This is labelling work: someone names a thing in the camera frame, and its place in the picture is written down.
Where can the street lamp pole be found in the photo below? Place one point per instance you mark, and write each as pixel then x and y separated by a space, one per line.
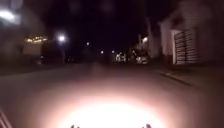
pixel 62 50

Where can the vehicle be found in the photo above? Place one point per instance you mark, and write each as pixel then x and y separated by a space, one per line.
pixel 141 57

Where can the robot's own part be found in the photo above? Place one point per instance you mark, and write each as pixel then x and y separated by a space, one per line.
pixel 146 126
pixel 75 126

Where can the pavement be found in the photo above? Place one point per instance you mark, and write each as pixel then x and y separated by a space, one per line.
pixel 196 75

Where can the building with slatted gate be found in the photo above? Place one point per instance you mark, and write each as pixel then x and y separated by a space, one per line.
pixel 186 36

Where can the grey asphalt road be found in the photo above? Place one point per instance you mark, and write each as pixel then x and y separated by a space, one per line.
pixel 106 83

